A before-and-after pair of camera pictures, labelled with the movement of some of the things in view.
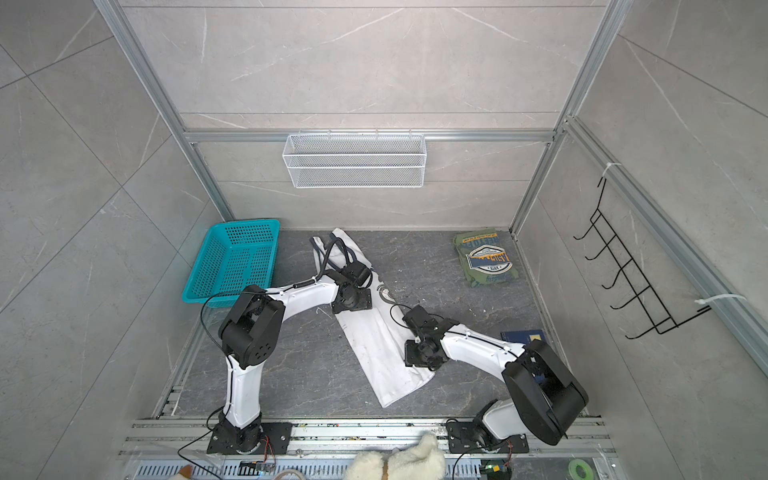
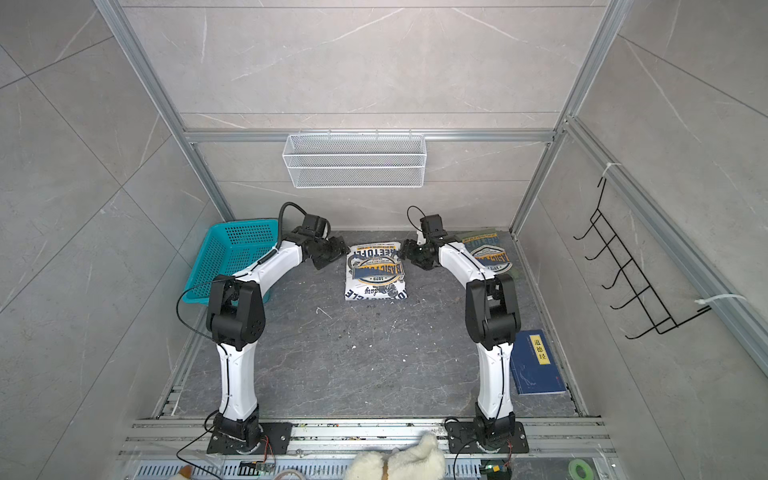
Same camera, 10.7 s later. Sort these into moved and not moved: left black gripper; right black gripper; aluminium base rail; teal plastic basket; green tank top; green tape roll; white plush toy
Moved: left black gripper; right black gripper
Not moved: white plush toy; green tape roll; teal plastic basket; green tank top; aluminium base rail
